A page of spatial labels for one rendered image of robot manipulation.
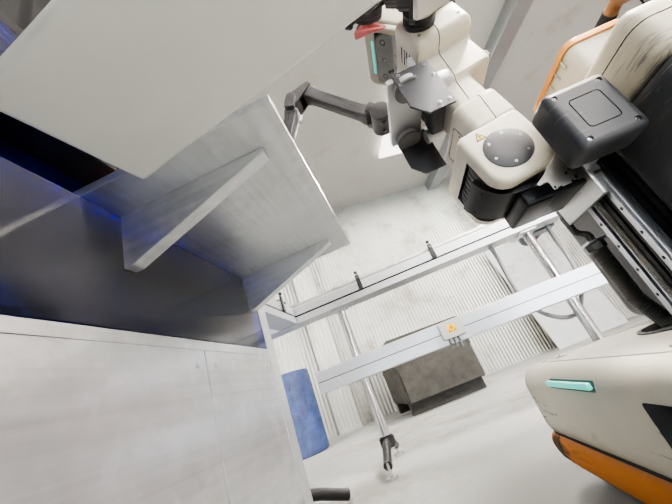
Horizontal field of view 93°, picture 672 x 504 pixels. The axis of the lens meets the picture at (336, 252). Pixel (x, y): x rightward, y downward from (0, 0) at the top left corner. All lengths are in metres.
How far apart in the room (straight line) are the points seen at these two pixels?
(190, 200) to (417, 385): 3.07
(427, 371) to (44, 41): 3.42
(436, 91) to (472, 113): 0.10
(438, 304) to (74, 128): 4.95
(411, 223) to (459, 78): 4.74
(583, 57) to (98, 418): 1.19
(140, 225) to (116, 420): 0.36
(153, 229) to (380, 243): 4.79
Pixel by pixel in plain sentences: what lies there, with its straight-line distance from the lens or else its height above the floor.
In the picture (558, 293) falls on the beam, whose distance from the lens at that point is 1.99.
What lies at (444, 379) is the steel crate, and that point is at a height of 0.21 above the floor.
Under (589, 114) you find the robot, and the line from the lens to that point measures 0.80.
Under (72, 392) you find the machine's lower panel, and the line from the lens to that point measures 0.61.
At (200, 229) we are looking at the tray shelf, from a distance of 0.89.
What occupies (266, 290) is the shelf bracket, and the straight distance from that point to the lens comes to 1.13.
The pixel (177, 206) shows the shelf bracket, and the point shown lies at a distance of 0.73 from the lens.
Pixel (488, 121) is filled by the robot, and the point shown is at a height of 0.81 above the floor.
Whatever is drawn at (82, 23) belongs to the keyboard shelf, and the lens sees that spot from 0.47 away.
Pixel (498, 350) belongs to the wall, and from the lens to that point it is 5.35.
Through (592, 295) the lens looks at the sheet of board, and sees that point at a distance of 5.88.
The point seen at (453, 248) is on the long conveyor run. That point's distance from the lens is 1.93.
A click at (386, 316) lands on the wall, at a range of 4.92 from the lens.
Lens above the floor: 0.37
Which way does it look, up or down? 24 degrees up
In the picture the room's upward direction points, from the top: 21 degrees counter-clockwise
